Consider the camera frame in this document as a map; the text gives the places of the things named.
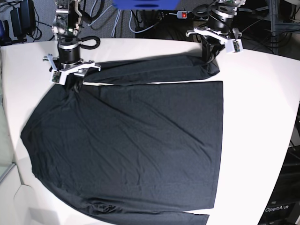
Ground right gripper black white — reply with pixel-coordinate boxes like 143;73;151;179
43;39;101;93

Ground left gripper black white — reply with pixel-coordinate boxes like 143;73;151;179
186;4;241;63

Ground dark navy long-sleeve shirt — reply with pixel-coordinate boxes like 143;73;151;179
21;55;223;225

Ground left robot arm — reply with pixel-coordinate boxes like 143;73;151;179
186;0;245;63

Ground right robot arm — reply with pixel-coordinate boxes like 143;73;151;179
43;0;101;92

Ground black box left background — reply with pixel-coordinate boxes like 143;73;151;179
10;0;36;39

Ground black OpenArm case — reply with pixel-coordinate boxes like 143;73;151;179
258;146;300;225

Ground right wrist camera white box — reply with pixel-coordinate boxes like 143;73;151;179
50;70;67;85

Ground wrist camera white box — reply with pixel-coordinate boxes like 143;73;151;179
50;70;67;85
225;39;243;53

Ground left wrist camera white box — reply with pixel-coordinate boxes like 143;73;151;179
225;39;243;53

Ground white power strip red switch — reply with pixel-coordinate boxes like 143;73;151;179
176;10;216;21

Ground light grey cable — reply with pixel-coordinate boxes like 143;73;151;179
87;0;165;38

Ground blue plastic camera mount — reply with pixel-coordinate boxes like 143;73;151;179
113;0;179;10

